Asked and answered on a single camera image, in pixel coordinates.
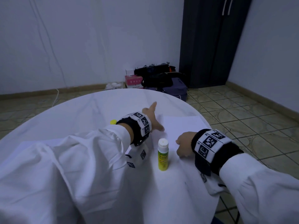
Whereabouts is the black left wristband with markers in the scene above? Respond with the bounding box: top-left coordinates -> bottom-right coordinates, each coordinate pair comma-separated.
116,112 -> 153,147

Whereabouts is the person's right forearm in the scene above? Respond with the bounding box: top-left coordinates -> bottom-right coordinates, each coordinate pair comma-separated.
220,153 -> 299,224

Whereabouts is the white paper stack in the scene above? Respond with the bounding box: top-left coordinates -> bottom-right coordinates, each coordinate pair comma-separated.
159,115 -> 211,153

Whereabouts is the person's left hand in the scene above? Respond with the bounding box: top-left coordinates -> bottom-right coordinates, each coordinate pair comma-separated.
141,101 -> 165,133

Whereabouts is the blue suitcase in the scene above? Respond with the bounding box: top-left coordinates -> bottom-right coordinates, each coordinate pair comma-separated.
161,78 -> 188,101

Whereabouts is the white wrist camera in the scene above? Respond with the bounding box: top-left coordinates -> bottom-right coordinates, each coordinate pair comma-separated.
125,144 -> 150,168
200,172 -> 230,196

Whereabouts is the yellow glue stick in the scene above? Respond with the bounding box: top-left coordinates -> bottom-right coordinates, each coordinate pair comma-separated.
157,138 -> 170,171

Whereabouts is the black bag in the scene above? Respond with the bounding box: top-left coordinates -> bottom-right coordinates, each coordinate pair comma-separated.
134,63 -> 180,89

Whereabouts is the white wall cable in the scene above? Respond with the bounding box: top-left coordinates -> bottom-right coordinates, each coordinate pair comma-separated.
28,0 -> 68,105

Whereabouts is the person's left forearm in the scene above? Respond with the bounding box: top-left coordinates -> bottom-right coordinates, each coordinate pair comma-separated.
0,124 -> 132,224

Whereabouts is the person's right hand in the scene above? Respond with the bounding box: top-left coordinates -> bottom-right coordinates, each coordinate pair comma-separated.
175,131 -> 198,159

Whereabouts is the black wardrobe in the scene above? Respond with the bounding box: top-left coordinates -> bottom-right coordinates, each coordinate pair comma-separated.
179,0 -> 253,89

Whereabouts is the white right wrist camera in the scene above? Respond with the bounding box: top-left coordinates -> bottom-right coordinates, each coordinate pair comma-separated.
200,172 -> 230,196

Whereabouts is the black right wristband with markers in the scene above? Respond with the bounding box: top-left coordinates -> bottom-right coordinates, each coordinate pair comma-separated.
191,128 -> 244,176

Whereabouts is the white item on floor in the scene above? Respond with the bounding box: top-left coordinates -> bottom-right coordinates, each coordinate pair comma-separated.
105,82 -> 126,91

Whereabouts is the pink box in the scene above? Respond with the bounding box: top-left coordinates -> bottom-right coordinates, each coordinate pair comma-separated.
125,74 -> 144,88

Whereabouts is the black wristband with markers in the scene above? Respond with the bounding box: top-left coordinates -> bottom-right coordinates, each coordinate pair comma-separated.
191,128 -> 244,176
116,112 -> 153,147

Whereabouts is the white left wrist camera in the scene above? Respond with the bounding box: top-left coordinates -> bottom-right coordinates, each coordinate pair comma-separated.
125,144 -> 150,168

